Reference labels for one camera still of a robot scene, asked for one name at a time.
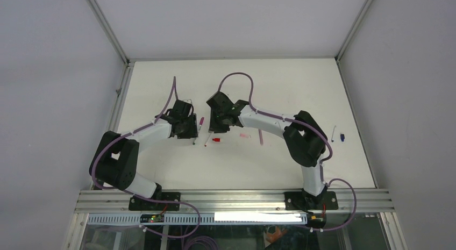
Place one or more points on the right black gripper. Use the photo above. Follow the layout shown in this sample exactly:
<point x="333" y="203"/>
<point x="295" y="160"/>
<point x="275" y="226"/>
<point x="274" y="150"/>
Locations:
<point x="214" y="127"/>

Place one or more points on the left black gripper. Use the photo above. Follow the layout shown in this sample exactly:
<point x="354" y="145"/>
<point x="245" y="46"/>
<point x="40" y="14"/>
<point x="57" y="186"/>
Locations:
<point x="192" y="133"/>

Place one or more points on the white pen red tip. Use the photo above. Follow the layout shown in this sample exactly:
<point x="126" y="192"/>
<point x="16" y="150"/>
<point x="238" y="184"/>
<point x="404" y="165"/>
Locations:
<point x="208" y="139"/>

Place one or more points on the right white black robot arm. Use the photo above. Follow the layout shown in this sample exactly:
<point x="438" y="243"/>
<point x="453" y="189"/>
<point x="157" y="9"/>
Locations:
<point x="304" y="139"/>

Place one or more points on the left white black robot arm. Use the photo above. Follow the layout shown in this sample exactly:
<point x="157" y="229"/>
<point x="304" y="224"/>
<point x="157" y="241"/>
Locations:
<point x="116" y="158"/>

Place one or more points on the pink purple pen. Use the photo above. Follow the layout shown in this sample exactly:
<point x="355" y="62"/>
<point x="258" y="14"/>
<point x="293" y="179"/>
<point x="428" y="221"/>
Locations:
<point x="261" y="137"/>

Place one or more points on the white pen blue tip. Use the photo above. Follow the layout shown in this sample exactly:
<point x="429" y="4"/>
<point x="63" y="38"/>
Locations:
<point x="333" y="133"/>

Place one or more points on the orange object under table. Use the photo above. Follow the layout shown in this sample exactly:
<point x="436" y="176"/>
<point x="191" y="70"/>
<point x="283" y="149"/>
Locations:
<point x="274" y="233"/>

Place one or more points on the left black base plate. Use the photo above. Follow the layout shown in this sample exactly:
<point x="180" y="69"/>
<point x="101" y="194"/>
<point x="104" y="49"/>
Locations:
<point x="168" y="201"/>

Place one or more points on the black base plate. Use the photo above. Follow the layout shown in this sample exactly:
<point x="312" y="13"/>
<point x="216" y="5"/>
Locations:
<point x="300" y="200"/>
<point x="168" y="201"/>

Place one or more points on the white slotted cable duct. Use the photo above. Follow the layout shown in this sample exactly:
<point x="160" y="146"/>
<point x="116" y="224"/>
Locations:
<point x="217" y="218"/>

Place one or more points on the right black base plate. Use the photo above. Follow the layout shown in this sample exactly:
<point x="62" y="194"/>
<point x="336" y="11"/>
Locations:
<point x="300" y="200"/>

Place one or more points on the aluminium mounting rail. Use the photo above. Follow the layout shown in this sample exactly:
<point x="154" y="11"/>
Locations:
<point x="270" y="201"/>

